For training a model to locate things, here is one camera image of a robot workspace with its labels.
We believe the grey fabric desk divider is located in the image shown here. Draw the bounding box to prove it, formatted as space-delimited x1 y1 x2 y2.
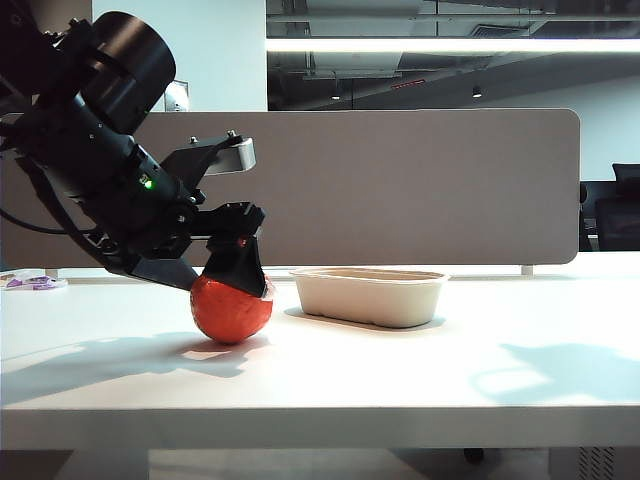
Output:
0 108 582 272

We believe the black vent grille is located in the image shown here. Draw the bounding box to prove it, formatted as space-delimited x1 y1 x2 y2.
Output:
579 447 618 480

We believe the silver wall plate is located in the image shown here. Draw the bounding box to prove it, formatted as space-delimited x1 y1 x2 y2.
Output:
163 78 191 113

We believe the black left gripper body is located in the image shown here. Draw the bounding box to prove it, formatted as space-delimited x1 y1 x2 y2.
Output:
83 148 267 275

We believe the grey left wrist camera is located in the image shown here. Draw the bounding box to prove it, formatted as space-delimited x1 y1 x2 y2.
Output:
159 129 258 194

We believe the long white ceiling light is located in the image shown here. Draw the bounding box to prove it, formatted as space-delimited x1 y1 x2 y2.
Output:
266 37 640 54

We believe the purple and white packet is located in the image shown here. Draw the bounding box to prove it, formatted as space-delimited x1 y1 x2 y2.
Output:
0 268 69 292

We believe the orange fruit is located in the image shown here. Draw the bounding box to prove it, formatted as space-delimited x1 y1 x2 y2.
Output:
190 272 275 346

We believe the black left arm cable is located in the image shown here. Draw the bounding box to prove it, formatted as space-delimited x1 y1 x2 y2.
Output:
0 207 76 236

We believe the black office chair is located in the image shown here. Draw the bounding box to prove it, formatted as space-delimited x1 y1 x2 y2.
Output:
579 162 640 253

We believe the beige paper lunchbox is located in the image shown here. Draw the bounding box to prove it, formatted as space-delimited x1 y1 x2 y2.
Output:
288 266 452 330

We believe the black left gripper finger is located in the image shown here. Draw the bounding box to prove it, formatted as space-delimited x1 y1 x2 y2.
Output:
106 254 202 293
201 236 267 297

